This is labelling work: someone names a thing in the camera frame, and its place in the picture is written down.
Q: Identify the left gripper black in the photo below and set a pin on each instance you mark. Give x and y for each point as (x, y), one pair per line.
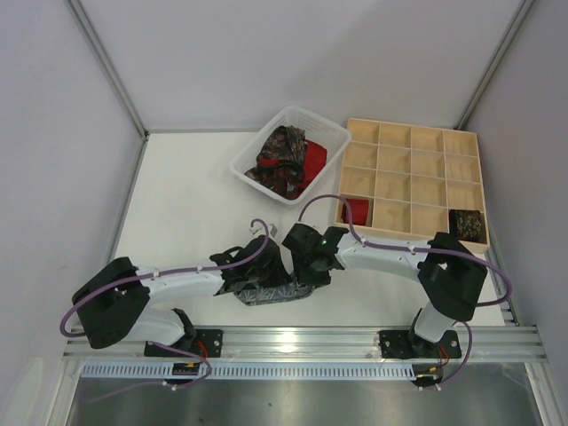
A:
(270, 272)

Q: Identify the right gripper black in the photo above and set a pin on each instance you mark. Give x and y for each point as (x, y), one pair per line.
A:
(308, 275)

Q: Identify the blue-grey floral tie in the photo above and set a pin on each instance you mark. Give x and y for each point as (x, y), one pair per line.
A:
(284, 293)

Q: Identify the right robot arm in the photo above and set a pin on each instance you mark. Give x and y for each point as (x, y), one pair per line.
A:
(451, 277)

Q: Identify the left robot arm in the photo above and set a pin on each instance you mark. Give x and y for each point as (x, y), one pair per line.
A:
(119, 302)

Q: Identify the rolled red tie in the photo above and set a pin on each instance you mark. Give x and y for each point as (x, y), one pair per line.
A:
(360, 211)

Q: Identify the red tie in basket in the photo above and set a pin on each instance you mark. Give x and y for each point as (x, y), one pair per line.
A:
(315, 161)

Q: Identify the dark floral tie in basket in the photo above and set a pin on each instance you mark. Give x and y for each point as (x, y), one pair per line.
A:
(280, 162)

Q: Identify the white plastic basket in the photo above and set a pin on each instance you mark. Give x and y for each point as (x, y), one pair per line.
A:
(317, 128)

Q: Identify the wooden compartment tray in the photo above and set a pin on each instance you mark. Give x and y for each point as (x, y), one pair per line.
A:
(412, 175)

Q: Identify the rolled dark patterned tie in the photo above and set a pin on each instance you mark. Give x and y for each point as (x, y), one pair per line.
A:
(467, 225)

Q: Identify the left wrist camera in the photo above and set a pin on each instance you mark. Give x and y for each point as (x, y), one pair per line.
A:
(272, 230)

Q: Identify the aluminium mounting rail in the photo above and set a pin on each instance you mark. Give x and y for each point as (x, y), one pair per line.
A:
(487, 344)

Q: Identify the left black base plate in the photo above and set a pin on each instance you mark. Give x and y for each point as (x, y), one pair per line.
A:
(206, 343)

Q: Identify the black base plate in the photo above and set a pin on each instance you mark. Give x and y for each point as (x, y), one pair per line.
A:
(401, 344)
(206, 343)

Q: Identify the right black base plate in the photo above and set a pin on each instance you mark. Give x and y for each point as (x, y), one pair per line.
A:
(401, 344)

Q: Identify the white slotted cable duct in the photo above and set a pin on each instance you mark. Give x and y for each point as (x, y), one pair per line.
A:
(250, 371)

